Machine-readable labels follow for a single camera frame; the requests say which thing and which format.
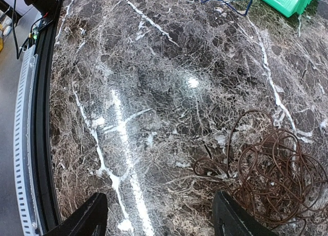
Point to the white slotted cable duct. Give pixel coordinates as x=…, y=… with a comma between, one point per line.
x=24, y=184

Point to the black front rail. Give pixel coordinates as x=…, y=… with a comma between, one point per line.
x=47, y=211

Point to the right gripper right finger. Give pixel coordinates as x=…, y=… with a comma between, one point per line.
x=231, y=219

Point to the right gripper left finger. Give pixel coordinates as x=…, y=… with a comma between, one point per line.
x=89, y=219

